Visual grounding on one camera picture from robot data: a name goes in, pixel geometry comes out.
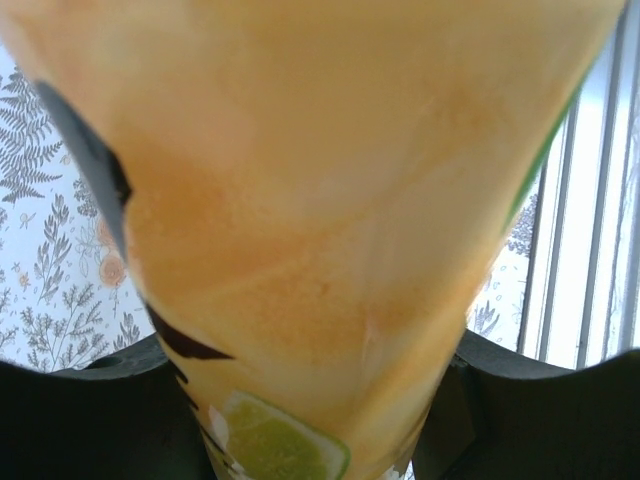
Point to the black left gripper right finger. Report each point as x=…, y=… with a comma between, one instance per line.
x=540, y=425

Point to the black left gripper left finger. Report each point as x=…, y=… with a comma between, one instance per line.
x=90, y=425

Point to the yellow lemon tea bottle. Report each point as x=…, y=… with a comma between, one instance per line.
x=325, y=200

